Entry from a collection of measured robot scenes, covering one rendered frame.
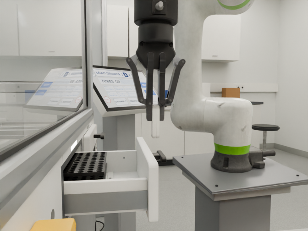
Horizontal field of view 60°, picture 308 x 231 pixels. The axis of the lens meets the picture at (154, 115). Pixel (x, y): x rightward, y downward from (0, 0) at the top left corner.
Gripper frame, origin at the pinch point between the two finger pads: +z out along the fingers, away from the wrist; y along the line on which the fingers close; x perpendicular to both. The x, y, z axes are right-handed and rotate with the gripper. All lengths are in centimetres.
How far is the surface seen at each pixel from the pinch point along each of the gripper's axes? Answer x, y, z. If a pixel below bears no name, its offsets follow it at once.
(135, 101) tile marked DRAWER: 91, 2, 0
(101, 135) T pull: 30.9, -13.3, 8.2
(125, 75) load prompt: 104, -3, -15
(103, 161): 2.5, -11.3, 9.2
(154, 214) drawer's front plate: -11.5, -1.6, 15.6
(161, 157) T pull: -0.2, 1.4, 8.1
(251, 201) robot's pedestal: 24, 37, 30
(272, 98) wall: 399, 276, 6
